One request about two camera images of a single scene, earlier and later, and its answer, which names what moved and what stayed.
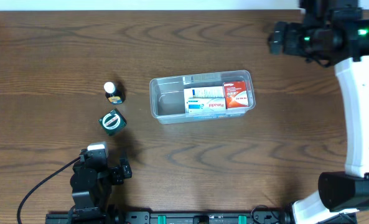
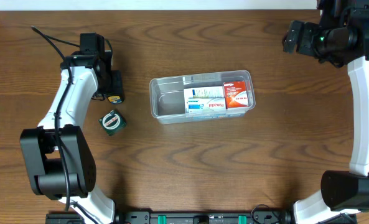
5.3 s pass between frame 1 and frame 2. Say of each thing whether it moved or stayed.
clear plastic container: stayed
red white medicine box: stayed
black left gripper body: moved
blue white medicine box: stayed
